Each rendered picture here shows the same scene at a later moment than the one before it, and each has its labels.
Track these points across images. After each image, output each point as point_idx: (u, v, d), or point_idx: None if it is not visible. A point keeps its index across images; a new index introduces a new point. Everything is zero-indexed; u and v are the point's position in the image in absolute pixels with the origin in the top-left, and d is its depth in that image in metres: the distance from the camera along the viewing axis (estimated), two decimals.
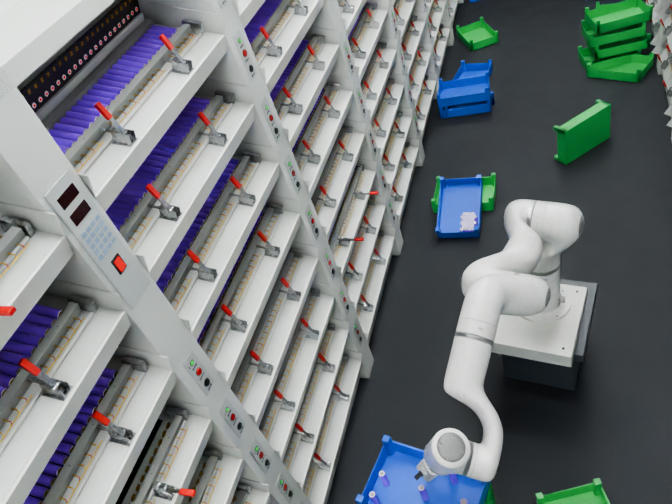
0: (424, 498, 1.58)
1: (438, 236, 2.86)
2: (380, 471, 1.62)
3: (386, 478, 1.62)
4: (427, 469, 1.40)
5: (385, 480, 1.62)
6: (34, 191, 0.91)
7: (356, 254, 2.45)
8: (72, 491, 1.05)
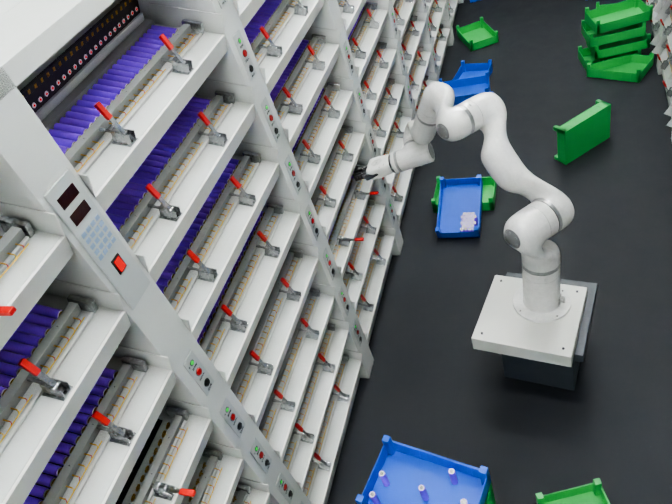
0: (424, 498, 1.58)
1: (438, 236, 2.86)
2: (380, 471, 1.62)
3: (386, 478, 1.62)
4: None
5: (385, 480, 1.62)
6: (34, 191, 0.91)
7: (356, 254, 2.45)
8: (72, 491, 1.05)
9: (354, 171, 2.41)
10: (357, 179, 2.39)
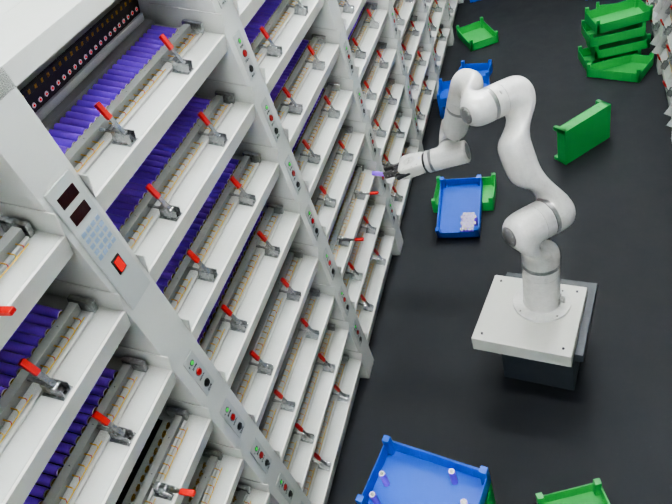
0: (376, 174, 2.32)
1: (438, 236, 2.86)
2: (380, 471, 1.62)
3: (386, 478, 1.62)
4: None
5: (385, 480, 1.62)
6: (34, 191, 0.91)
7: (356, 254, 2.45)
8: (72, 491, 1.05)
9: (384, 168, 2.30)
10: (387, 177, 2.28)
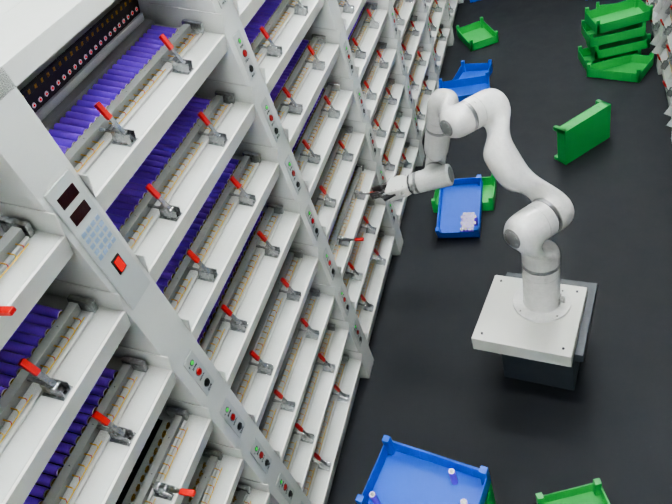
0: None
1: (438, 236, 2.86)
2: (345, 195, 2.40)
3: None
4: (408, 191, 2.27)
5: None
6: (34, 191, 0.91)
7: (356, 254, 2.45)
8: (72, 491, 1.05)
9: (372, 198, 2.37)
10: (375, 186, 2.39)
